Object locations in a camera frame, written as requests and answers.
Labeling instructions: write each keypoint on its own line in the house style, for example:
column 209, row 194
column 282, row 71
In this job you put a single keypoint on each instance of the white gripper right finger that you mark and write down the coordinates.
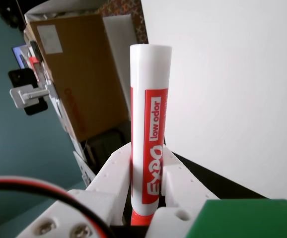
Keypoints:
column 180, row 183

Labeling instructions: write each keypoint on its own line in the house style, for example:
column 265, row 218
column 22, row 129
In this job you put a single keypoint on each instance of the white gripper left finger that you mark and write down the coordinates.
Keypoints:
column 108, row 178

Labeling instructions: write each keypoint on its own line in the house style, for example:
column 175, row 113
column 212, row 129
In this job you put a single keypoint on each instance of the red Expo marker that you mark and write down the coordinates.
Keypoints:
column 148, row 74

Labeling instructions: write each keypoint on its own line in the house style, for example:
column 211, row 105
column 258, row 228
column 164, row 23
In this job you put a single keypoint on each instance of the dark bag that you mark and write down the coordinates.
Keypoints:
column 106, row 143

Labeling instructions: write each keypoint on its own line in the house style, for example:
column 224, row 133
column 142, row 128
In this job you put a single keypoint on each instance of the brown cardboard box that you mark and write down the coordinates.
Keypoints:
column 84, row 74

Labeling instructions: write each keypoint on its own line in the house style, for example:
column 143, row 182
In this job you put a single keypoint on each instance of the white phone clamp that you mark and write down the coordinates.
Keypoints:
column 21, row 95

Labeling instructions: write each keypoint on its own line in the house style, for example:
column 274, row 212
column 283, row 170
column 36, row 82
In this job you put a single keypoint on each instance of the white foam board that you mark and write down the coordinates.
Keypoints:
column 118, row 49

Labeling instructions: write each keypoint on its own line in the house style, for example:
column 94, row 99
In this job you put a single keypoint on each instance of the black phone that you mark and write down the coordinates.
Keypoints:
column 21, row 75

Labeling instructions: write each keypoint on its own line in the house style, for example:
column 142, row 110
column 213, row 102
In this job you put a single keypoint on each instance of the patterned rug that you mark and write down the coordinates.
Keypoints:
column 138, row 27

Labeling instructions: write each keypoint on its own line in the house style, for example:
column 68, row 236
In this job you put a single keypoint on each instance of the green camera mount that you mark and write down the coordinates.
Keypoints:
column 245, row 220

